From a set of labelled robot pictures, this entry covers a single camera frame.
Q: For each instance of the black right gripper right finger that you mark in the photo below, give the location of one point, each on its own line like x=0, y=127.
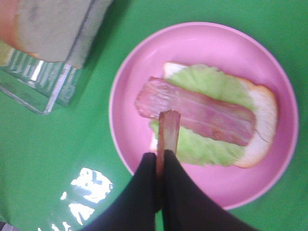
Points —
x=187, y=208

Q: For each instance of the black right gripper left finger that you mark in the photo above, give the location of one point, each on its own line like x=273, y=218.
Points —
x=135, y=208

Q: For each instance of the green lettuce leaf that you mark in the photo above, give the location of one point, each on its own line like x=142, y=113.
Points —
x=193, y=148

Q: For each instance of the bacon strip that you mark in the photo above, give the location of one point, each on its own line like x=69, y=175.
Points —
x=168, y=134
x=202, y=114

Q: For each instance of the bread slice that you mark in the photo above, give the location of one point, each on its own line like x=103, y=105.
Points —
x=45, y=29
x=266, y=111

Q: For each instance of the green tablecloth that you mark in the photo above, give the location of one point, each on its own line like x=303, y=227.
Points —
x=59, y=170

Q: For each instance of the left clear plastic tray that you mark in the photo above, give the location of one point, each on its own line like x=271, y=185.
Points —
x=39, y=85

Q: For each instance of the pink round plate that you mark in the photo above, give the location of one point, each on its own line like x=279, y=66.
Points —
x=231, y=51

